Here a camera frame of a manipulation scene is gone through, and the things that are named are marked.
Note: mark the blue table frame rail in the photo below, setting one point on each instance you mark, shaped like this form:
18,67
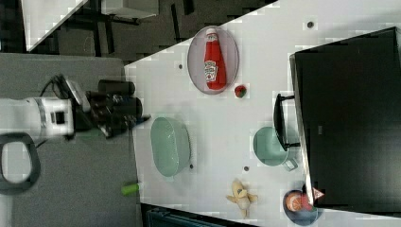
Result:
161,217

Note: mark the green toy pot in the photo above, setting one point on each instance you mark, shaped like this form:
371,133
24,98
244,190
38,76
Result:
270,152

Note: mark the red toy strawberry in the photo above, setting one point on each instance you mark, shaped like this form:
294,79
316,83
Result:
240,91

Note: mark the orange slice toy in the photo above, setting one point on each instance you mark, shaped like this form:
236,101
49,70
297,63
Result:
293,201

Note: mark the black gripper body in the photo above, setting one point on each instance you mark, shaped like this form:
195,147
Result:
107,109

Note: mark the grey round plate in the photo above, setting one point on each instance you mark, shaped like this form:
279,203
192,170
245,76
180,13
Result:
195,59

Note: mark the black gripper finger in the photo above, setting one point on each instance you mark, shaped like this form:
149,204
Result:
138,120

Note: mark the white side table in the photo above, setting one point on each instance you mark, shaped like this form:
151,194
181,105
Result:
42,17

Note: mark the red ketchup bottle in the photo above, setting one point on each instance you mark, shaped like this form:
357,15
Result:
214,64

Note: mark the green plastic strainer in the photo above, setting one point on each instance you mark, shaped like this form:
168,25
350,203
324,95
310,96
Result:
170,145

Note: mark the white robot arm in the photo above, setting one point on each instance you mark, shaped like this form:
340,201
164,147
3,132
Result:
41,117

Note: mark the peeled toy banana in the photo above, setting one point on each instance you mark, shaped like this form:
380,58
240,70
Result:
241,197

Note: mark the green cylinder toy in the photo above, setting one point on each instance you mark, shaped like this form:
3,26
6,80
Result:
129,189

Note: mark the black toy oven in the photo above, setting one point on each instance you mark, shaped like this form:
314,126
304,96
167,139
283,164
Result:
347,101

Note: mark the blue bowl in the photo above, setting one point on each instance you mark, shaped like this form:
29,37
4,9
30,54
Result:
305,217

